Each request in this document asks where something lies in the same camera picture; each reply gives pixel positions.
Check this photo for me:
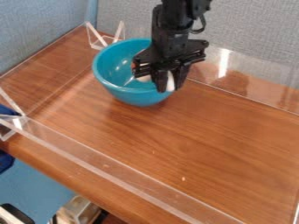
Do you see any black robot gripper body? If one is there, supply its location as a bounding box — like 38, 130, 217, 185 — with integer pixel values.
130, 5, 211, 78

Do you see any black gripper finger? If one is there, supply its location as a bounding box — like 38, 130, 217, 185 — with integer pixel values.
152, 70, 170, 93
172, 64, 191, 90

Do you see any toy mushroom brown cap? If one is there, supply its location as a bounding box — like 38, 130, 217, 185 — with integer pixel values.
129, 62, 177, 92

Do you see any blue plastic bowl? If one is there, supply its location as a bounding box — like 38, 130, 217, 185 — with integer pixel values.
92, 38, 172, 107

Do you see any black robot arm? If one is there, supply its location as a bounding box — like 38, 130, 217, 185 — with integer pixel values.
132, 0, 211, 93

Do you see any clear acrylic table barrier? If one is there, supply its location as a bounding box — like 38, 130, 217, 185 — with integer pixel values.
0, 27, 299, 224

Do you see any dark blue cloth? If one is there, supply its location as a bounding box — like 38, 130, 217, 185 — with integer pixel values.
0, 103, 20, 174

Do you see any grey box under table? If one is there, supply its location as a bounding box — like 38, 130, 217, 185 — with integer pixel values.
48, 195, 101, 224

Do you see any black object at bottom left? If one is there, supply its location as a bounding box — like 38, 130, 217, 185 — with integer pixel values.
0, 204, 34, 224

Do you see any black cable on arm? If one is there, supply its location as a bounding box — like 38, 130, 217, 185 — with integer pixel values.
188, 14, 208, 35

